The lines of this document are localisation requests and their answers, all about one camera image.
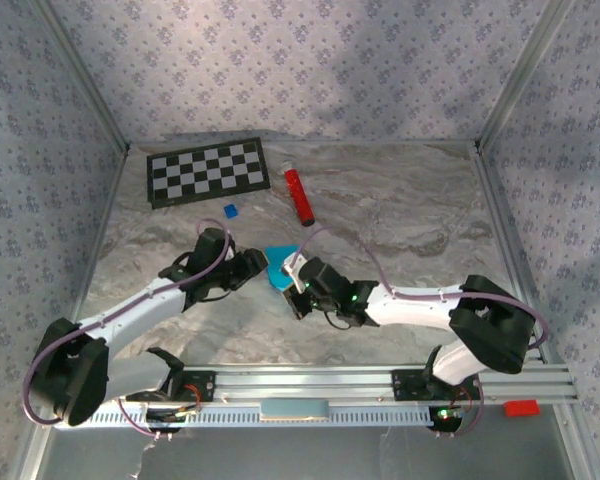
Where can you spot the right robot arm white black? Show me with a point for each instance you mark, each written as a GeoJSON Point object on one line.
{"type": "Point", "coordinates": [415, 310]}

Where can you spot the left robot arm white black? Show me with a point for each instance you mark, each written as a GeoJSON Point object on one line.
{"type": "Point", "coordinates": [140, 315]}

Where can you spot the small blue toy brick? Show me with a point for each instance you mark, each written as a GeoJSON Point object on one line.
{"type": "Point", "coordinates": [231, 211]}

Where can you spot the red glitter tube silver cap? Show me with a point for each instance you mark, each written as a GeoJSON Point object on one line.
{"type": "Point", "coordinates": [298, 195]}

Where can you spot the black white checkerboard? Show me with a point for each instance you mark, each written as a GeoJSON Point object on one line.
{"type": "Point", "coordinates": [180, 175]}

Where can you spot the black controller board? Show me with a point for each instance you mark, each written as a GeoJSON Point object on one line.
{"type": "Point", "coordinates": [165, 416]}

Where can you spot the controller board with green light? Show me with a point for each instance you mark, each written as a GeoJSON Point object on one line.
{"type": "Point", "coordinates": [445, 420]}

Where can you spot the red toy brick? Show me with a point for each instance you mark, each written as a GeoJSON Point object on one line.
{"type": "Point", "coordinates": [521, 408]}

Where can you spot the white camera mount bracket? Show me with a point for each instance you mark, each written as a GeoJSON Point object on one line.
{"type": "Point", "coordinates": [292, 265]}

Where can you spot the aluminium cross rail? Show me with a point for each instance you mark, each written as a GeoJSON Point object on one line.
{"type": "Point", "coordinates": [305, 382]}

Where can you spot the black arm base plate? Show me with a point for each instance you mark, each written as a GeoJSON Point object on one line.
{"type": "Point", "coordinates": [405, 387]}
{"type": "Point", "coordinates": [205, 387]}

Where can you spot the aluminium side rail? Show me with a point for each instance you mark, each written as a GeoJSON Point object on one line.
{"type": "Point", "coordinates": [95, 255]}
{"type": "Point", "coordinates": [501, 225]}

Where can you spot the aluminium corner post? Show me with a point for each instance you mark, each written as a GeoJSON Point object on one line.
{"type": "Point", "coordinates": [92, 90]}
{"type": "Point", "coordinates": [522, 75]}

